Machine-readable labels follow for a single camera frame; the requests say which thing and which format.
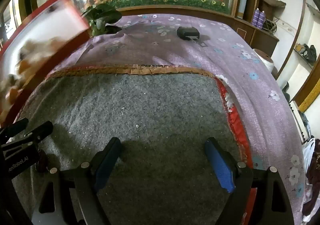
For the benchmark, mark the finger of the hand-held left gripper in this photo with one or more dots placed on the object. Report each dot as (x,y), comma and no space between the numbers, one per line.
(37,132)
(15,126)

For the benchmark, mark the grey felt mat red trim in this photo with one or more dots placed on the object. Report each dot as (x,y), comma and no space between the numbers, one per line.
(150,114)

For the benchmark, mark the wooden window grille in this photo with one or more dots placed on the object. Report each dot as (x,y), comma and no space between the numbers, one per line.
(26,2)

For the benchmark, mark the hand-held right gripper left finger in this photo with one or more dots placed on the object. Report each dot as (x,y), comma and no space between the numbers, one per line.
(107,162)

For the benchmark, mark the maroon white cloth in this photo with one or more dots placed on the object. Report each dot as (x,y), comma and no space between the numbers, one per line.
(313,177)

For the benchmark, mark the beige and orange food pieces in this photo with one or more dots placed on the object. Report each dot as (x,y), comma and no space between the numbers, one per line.
(37,48)

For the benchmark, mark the red rimmed white tray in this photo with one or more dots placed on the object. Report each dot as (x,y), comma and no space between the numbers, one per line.
(50,27)

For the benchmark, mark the wooden cabinet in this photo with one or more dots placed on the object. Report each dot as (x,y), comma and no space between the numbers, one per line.
(262,37)

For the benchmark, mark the white roll brown top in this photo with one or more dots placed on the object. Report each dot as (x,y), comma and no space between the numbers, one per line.
(263,61)

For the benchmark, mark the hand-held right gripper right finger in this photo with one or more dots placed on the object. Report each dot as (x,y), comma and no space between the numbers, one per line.
(220,167)

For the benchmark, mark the black box device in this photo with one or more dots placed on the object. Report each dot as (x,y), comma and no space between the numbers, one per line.
(186,32)

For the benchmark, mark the purple spray can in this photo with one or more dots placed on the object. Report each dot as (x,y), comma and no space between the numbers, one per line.
(261,20)
(255,17)

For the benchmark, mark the green leafy potted plant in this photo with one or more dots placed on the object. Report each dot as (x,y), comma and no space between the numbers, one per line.
(102,14)

